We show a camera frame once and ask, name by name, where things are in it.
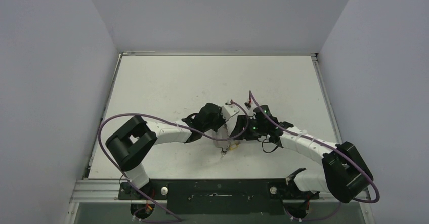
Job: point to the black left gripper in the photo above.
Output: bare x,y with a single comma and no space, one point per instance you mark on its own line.
222,121

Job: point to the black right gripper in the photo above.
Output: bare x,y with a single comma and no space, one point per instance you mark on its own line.
241,125

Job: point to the yellow key tag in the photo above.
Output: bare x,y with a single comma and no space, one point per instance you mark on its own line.
234,146

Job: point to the silver carabiner keyring with rings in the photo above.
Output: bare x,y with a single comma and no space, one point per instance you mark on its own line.
221,133

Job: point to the silver key with ring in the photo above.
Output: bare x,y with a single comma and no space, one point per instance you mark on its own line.
223,153

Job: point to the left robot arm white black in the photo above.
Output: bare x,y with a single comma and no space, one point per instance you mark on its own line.
130,144

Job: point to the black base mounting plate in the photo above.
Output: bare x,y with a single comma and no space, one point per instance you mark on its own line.
182,207

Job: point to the aluminium front rail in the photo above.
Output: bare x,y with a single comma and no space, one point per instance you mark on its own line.
100,190

